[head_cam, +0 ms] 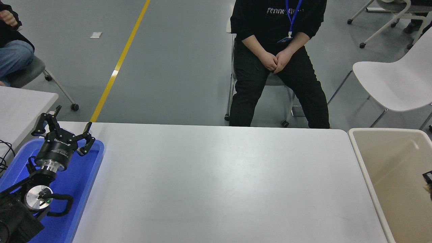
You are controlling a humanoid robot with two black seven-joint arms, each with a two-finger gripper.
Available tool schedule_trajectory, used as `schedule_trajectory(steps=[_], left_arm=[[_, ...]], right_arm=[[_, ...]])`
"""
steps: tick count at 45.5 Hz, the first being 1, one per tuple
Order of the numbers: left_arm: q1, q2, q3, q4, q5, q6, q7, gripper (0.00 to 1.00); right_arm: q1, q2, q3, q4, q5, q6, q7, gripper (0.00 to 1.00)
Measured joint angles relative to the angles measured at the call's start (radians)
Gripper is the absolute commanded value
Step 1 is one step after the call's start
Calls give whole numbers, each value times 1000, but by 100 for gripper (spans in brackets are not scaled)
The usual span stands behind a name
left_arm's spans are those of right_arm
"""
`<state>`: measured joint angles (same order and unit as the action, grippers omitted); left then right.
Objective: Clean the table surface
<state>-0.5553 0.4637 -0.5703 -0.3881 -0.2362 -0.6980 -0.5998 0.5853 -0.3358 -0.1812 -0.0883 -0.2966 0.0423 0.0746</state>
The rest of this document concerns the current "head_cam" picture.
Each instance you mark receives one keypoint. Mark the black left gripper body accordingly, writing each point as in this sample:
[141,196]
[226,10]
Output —
[55,150]

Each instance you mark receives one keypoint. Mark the person's right hand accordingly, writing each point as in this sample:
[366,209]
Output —
[8,17]
[269,60]

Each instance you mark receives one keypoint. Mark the person's left hand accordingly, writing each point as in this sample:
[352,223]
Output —
[282,60]

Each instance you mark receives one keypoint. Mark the large pale bin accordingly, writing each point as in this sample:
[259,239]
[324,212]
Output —
[398,189]

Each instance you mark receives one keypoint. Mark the white side table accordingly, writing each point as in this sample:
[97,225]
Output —
[20,111]

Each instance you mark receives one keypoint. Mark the blue plastic tray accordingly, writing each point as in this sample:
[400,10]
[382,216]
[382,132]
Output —
[81,189]

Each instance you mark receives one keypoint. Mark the chair with caster legs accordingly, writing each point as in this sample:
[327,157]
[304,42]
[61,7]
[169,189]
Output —
[27,72]

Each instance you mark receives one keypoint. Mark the person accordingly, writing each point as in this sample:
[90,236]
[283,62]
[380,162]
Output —
[412,27]
[270,20]
[13,47]

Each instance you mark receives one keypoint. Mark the white shell chair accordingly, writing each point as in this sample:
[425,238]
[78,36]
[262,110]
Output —
[398,81]

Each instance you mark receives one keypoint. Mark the white-framed rolling chair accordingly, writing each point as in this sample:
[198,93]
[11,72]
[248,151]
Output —
[398,6]

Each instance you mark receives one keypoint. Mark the grey padded office chair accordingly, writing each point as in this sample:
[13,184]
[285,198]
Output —
[273,80]

